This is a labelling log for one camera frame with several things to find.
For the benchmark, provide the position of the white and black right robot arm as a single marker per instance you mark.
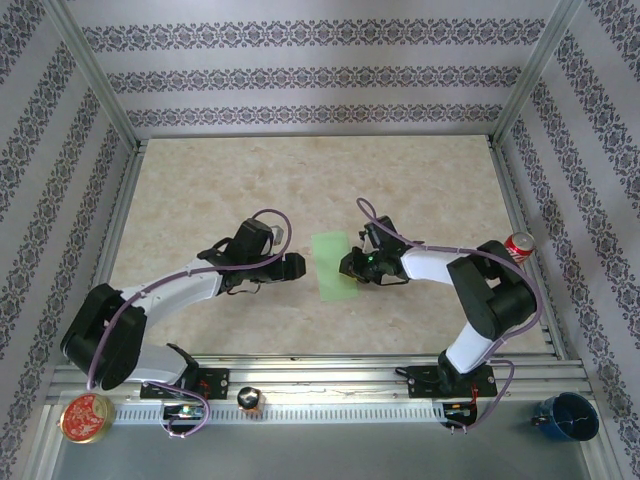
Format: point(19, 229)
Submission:
point(425, 265)

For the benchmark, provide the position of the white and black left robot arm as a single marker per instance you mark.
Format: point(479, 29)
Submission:
point(190, 285)

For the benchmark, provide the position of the red soda can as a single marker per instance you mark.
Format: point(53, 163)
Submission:
point(521, 242)

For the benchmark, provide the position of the small black and brown knob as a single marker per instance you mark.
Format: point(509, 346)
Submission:
point(250, 398)

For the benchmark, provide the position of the small circuit board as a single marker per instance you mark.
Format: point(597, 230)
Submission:
point(460, 410)
point(185, 411)

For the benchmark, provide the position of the round red and gold tin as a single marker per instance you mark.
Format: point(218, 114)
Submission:
point(86, 418)

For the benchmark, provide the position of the dark blue mug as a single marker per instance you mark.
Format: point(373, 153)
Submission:
point(570, 417)

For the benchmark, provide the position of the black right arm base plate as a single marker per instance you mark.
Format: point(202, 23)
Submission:
point(422, 380)

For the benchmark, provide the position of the aluminium profile frame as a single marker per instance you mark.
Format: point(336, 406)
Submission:
point(320, 372)

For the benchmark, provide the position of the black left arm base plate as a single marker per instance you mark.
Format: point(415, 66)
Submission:
point(215, 382)

